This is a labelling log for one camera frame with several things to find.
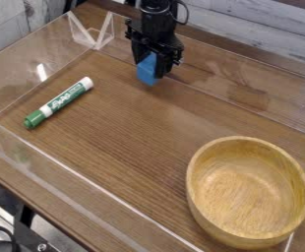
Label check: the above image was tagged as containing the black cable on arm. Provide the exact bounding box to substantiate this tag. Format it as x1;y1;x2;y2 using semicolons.
173;0;192;26

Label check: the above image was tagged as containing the blue rectangular block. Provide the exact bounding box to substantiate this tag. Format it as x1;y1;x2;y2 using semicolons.
137;53;158;86

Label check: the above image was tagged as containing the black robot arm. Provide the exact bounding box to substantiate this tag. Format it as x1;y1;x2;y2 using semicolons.
125;0;189;83

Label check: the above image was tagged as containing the black metal table leg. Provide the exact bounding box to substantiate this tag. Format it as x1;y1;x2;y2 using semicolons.
18;205;36;228

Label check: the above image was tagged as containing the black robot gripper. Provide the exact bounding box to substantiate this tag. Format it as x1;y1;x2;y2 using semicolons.
125;2;186;79

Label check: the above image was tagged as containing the green Expo marker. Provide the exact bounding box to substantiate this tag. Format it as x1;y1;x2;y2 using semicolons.
24;77;94;129

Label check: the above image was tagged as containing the brown wooden bowl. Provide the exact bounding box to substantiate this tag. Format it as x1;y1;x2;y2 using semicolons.
186;136;305;249

